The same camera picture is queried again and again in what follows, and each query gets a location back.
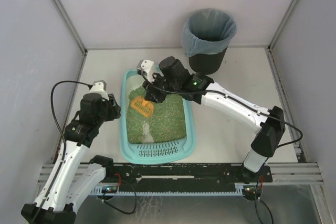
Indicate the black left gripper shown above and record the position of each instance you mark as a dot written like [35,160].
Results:
[113,107]

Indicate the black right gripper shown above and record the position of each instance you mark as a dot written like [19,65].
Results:
[155,95]

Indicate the yellow slotted litter scoop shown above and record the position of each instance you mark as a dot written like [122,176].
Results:
[144,107]

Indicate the teal plastic litter box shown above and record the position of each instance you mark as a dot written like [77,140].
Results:
[153,153]

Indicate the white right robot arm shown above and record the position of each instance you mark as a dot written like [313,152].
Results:
[171,77]

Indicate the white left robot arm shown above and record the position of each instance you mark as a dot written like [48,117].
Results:
[61,196]

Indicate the green cat litter pellets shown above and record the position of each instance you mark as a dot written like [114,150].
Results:
[167,123]

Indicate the black trash bin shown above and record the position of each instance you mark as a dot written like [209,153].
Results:
[206,64]

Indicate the blue trash bag liner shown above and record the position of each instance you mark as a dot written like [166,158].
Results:
[207,31]

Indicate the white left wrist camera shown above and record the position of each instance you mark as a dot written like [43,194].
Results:
[99,87]

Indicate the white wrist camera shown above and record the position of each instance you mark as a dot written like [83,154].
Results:
[99,87]
[147,68]

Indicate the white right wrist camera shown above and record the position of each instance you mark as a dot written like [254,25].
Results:
[147,68]

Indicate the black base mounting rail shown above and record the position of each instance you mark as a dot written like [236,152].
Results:
[229,173]

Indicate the white slotted cable duct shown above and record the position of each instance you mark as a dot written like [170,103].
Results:
[174,188]

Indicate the aluminium frame extrusion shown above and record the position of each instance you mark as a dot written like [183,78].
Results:
[296,173]

